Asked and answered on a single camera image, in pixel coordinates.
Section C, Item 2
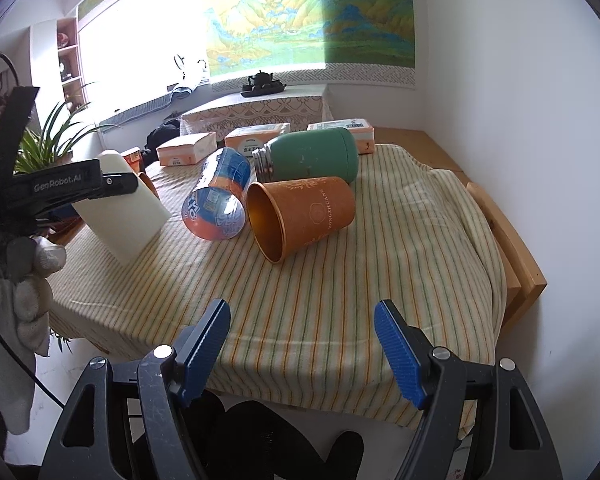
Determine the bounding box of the white plastic cup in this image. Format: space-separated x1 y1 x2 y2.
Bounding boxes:
73 150 171 264

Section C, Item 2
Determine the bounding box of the red instant noodle cup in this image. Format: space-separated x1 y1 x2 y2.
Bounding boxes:
121 146 143 172

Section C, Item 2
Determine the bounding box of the brown paper cup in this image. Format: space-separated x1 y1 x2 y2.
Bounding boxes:
137 172 159 198

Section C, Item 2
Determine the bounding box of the blue orange drink cup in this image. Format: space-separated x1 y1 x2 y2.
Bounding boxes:
181 148 251 240

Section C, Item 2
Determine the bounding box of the copper metal cup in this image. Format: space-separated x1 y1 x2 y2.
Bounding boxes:
246 177 355 263

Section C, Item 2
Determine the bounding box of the white gloved left hand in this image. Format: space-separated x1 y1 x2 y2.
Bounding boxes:
0 236 67 360

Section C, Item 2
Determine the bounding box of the green spider plant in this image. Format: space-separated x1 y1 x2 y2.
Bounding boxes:
15 100 116 174

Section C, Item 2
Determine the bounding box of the striped tablecloth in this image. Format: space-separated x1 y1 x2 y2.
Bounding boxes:
50 144 506 427

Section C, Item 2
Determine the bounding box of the wooden bench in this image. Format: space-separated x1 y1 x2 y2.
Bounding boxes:
375 128 547 334

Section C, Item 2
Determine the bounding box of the black bag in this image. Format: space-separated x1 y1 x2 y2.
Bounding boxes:
142 118 181 166

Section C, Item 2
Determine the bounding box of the left tissue pack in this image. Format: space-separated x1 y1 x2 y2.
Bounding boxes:
157 132 216 167

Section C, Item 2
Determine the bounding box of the tissue pack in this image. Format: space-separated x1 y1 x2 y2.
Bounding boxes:
306 118 376 155
224 122 290 157
157 132 216 167

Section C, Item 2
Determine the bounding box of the green thermos bottle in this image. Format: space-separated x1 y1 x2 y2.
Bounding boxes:
252 128 358 183

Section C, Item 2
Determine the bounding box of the middle tissue pack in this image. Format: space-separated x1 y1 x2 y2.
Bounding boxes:
224 122 290 157

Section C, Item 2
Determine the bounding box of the right tissue pack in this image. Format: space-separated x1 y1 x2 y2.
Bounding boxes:
306 118 376 155

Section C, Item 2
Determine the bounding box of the lace covered side table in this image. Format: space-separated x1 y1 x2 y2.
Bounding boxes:
180 86 334 142

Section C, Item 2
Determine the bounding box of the landscape painting roller blind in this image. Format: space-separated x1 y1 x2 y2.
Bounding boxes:
204 0 416 88

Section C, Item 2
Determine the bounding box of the white wall shelf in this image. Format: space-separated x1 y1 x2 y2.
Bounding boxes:
56 16 86 112

